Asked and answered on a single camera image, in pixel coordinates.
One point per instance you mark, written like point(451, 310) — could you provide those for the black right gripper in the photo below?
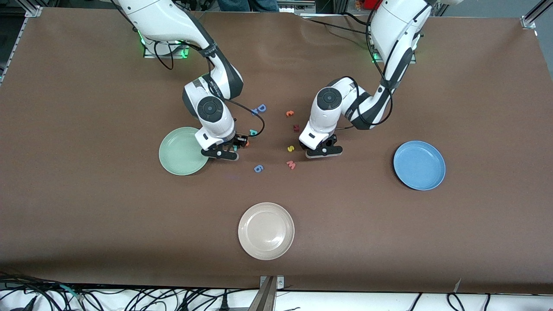
point(239, 140)

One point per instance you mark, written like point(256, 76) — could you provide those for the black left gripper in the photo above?
point(302, 146)

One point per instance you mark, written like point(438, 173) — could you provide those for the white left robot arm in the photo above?
point(397, 26)

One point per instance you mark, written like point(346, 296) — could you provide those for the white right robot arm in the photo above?
point(164, 21)

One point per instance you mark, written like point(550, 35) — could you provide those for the blue foam letter g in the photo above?
point(255, 167)

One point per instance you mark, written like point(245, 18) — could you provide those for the blue foam letter D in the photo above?
point(258, 108)

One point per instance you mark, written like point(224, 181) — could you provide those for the pink foam letter w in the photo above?
point(290, 164)

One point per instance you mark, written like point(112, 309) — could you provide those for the light green plate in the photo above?
point(181, 153)

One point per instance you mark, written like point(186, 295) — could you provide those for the blue plate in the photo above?
point(419, 165)

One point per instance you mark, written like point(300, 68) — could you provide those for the beige plate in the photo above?
point(266, 231)

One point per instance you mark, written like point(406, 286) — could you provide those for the person in blue jeans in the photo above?
point(248, 4)

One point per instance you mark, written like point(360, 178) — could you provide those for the red object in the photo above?
point(372, 4)

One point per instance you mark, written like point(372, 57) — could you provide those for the white tape scrap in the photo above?
point(457, 286)

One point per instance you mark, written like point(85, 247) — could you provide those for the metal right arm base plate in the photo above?
point(186, 54)

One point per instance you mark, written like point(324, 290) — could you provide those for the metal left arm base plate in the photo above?
point(412, 61)

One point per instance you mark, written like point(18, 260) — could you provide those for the metal table bracket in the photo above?
point(268, 298)

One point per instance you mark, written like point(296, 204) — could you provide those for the aluminium frame corner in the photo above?
point(529, 21)

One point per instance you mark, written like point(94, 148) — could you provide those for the aluminium frame profile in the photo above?
point(32, 8)

